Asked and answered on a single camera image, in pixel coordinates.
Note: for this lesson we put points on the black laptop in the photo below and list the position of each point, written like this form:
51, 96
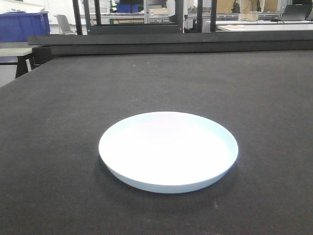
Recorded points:
296, 12

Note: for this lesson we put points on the small side table left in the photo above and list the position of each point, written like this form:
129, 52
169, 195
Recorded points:
22, 54

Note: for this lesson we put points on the white background table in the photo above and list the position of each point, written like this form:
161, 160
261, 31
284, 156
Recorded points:
246, 26

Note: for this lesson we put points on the grey office chair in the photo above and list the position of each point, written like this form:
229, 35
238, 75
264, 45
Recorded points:
63, 24

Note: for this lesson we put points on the large blue storage bin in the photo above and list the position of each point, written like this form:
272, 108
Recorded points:
18, 26

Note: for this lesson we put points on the black metal frame rack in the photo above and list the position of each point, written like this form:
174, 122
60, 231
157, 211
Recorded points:
116, 17

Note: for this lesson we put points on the light blue round tray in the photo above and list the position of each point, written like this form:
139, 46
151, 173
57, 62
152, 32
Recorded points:
168, 152

